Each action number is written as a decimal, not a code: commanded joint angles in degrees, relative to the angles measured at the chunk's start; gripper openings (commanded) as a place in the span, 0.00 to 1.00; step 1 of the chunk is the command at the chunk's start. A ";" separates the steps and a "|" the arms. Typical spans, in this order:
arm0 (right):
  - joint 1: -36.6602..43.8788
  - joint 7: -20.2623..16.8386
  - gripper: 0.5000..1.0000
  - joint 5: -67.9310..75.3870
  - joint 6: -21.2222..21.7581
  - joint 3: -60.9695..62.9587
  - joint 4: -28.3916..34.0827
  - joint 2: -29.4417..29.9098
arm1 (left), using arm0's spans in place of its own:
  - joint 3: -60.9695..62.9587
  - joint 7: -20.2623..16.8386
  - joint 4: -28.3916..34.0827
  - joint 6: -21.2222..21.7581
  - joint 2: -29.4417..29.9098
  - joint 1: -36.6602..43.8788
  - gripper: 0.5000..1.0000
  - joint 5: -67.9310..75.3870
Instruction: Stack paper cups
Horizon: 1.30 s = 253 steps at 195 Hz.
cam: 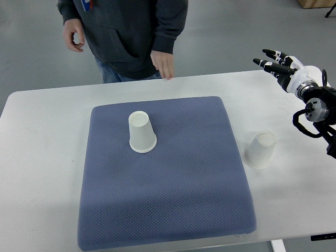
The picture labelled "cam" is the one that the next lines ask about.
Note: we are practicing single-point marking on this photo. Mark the wooden box corner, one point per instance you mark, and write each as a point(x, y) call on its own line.
point(307, 4)

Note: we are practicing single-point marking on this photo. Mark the black upper robot finger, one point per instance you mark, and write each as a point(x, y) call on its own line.
point(280, 57)

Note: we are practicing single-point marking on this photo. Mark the white table leg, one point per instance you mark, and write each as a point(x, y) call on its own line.
point(278, 245)

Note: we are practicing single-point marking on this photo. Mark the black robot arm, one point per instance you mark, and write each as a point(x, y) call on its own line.
point(317, 119)

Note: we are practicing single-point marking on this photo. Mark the person's right hand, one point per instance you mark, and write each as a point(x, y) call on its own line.
point(73, 35)

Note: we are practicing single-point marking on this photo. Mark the white paper cup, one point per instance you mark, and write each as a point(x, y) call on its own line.
point(259, 152)
point(142, 137)

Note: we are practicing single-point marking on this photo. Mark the black lower robot finger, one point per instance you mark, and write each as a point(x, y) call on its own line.
point(274, 68)

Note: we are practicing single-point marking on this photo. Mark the black table control panel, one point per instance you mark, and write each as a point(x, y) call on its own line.
point(321, 237)

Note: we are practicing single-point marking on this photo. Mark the blue quilted cushion mat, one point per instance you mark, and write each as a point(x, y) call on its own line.
point(191, 185)

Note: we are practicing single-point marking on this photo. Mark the black tripod leg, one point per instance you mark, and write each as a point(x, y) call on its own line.
point(330, 11)

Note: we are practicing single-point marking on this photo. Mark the white paper cup on mat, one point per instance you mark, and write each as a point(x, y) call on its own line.
point(142, 137)

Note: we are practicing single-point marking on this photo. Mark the person in grey hoodie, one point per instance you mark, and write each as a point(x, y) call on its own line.
point(122, 34)

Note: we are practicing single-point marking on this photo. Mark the person's left hand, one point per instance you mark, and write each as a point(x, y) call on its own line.
point(164, 63)

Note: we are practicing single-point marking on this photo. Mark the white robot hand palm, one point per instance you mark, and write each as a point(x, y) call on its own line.
point(297, 79)

